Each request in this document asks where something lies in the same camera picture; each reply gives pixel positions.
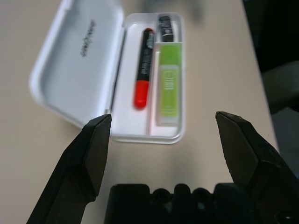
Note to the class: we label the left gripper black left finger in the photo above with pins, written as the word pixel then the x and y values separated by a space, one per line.
pixel 79 168

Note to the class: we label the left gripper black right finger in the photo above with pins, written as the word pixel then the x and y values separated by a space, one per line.
pixel 257 168

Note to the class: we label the white hinged pencil case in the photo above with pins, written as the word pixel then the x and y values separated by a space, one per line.
pixel 77 81

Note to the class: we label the black marker with red cap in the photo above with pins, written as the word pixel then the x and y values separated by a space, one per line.
pixel 143 70

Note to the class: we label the small dark purple eraser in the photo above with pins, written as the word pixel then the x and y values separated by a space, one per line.
pixel 166 30

